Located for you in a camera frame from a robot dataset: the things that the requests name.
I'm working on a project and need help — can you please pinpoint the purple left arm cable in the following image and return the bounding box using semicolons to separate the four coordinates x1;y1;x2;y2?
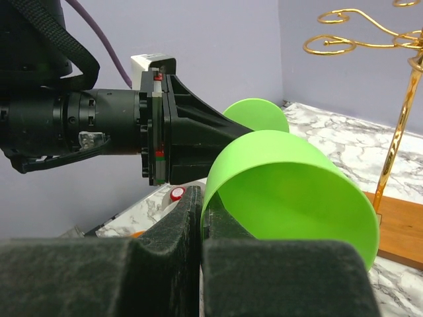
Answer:
64;0;134;88

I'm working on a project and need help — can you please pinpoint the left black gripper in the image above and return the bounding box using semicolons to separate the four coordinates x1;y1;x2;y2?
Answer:
139;67;252;186

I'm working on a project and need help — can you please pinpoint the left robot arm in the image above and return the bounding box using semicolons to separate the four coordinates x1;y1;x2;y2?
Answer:
1;1;249;186

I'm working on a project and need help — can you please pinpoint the gold wire glass rack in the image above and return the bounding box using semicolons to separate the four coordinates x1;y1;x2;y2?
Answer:
303;0;423;269

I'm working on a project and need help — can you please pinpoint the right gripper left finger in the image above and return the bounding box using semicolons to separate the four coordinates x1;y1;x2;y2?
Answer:
1;186;202;316

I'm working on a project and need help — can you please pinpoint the green plastic wine glass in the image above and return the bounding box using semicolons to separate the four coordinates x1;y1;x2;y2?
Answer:
203;98;379;268

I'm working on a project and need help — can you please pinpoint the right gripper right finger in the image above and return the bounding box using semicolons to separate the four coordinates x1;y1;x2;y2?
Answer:
202;195;380;316

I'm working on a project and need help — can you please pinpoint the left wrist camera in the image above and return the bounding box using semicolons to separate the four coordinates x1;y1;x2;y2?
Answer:
130;52;178;92

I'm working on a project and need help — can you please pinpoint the orange plastic wine glass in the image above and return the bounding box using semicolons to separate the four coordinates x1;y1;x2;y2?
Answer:
130;230;145;238

